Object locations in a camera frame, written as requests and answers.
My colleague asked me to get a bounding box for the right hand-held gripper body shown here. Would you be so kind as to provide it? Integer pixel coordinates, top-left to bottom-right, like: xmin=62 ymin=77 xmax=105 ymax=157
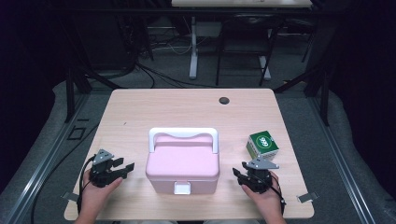
xmin=242 ymin=157 xmax=280 ymax=194

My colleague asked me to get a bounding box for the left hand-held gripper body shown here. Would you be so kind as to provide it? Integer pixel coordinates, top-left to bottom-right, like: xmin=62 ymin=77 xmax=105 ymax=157
xmin=89 ymin=148 xmax=128 ymax=189

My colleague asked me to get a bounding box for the green and white carton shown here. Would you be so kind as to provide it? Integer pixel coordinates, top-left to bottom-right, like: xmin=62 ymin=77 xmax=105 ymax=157
xmin=246 ymin=130 xmax=280 ymax=161

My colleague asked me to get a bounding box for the pink storage box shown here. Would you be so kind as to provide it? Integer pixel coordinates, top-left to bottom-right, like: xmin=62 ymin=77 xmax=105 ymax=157
xmin=145 ymin=126 xmax=221 ymax=196

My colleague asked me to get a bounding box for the person's right hand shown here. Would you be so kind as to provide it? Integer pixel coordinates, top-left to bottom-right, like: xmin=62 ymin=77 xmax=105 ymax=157
xmin=241 ymin=172 xmax=283 ymax=218

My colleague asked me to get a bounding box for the person's left hand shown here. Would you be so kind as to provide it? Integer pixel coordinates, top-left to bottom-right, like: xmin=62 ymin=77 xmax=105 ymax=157
xmin=78 ymin=176 xmax=124 ymax=218

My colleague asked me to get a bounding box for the black metal stand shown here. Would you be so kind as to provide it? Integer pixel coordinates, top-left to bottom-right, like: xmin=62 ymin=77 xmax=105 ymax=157
xmin=64 ymin=60 xmax=125 ymax=123
xmin=274 ymin=60 xmax=332 ymax=127

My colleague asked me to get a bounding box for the white desk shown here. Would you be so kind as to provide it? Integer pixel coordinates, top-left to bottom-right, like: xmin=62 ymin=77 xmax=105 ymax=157
xmin=171 ymin=0 xmax=313 ymax=80

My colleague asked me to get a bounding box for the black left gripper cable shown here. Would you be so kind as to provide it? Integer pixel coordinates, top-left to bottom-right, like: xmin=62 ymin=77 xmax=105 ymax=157
xmin=77 ymin=155 xmax=96 ymax=216

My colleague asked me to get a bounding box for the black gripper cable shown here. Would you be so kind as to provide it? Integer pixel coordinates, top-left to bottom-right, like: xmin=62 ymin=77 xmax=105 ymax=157
xmin=77 ymin=155 xmax=96 ymax=216
xmin=270 ymin=175 xmax=288 ymax=216

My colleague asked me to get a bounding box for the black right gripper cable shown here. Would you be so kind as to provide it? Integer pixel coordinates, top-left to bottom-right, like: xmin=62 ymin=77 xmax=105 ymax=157
xmin=270 ymin=175 xmax=288 ymax=216

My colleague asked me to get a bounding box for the grey metal table bracket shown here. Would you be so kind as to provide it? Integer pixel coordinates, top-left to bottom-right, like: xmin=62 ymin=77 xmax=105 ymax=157
xmin=61 ymin=190 xmax=80 ymax=203
xmin=296 ymin=190 xmax=320 ymax=203

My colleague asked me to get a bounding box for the black floor cable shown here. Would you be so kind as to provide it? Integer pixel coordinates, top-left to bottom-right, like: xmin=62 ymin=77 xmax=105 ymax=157
xmin=30 ymin=123 xmax=100 ymax=224

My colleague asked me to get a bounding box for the bundle of black cables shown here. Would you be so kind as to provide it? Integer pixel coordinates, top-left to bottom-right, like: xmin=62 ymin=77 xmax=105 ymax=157
xmin=134 ymin=60 xmax=219 ymax=90

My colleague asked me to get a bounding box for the black metal chair frame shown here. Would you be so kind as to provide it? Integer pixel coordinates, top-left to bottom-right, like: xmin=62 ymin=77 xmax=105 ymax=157
xmin=215 ymin=13 xmax=284 ymax=87

